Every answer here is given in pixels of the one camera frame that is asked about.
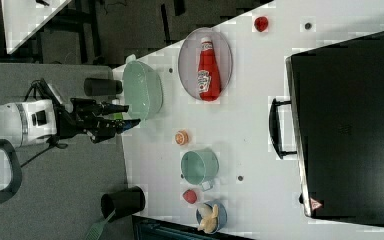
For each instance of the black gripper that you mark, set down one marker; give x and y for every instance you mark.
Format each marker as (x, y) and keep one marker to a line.
(86, 118)

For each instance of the red plush ketchup bottle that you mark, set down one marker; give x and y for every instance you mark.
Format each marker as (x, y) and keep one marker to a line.
(208, 76)

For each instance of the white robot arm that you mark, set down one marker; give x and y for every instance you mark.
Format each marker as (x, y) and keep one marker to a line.
(47, 121)

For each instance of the grey round plate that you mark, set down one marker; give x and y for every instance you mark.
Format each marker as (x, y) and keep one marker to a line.
(189, 56)

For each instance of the black cylinder near colander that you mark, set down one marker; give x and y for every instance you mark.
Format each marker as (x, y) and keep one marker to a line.
(102, 87)

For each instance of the green plastic colander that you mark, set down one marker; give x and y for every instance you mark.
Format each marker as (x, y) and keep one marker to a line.
(142, 89)

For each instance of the black cylinder near bowl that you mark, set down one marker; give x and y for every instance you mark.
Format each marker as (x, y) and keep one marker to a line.
(123, 203)

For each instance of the green mug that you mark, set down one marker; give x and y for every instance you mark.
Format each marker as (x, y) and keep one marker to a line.
(200, 167)

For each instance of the green brush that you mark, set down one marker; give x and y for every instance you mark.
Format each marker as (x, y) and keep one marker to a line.
(97, 228)

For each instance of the red strawberry toy near mug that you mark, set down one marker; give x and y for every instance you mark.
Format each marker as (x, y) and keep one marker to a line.
(190, 196)

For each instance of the blue bowl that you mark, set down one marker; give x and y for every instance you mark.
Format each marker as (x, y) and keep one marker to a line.
(204, 209)

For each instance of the beige plush toy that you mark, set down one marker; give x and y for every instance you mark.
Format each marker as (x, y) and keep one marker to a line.
(209, 223)

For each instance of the red strawberry toy far corner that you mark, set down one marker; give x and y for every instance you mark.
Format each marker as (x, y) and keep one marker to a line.
(261, 23)

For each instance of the black toaster oven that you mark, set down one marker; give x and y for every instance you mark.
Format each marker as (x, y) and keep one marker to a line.
(336, 96)

